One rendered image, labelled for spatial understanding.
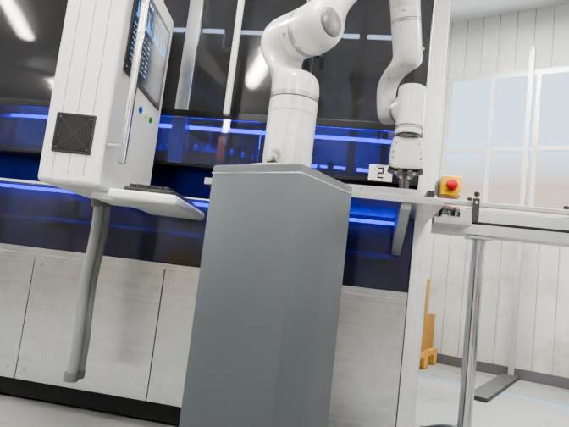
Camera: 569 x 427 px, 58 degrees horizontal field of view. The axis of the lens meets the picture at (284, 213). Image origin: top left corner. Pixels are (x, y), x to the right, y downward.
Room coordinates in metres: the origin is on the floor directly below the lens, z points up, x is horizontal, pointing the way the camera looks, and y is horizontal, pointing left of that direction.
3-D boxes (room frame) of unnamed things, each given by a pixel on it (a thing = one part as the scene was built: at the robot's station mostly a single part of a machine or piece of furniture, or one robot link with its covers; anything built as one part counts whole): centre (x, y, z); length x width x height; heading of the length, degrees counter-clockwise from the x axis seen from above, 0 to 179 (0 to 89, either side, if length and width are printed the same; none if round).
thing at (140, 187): (1.65, 0.39, 0.82); 0.40 x 0.14 x 0.02; 178
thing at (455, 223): (1.84, -0.60, 0.87); 0.14 x 0.13 x 0.02; 170
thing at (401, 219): (1.64, -0.38, 0.80); 0.34 x 0.03 x 0.13; 170
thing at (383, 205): (1.69, -0.13, 0.87); 0.70 x 0.48 x 0.02; 80
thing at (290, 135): (1.23, 0.01, 0.95); 0.19 x 0.19 x 0.18
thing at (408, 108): (1.53, -0.35, 1.18); 0.09 x 0.08 x 0.13; 40
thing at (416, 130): (1.52, -0.35, 1.09); 0.09 x 0.08 x 0.03; 80
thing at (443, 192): (1.81, -0.58, 1.00); 0.08 x 0.07 x 0.07; 170
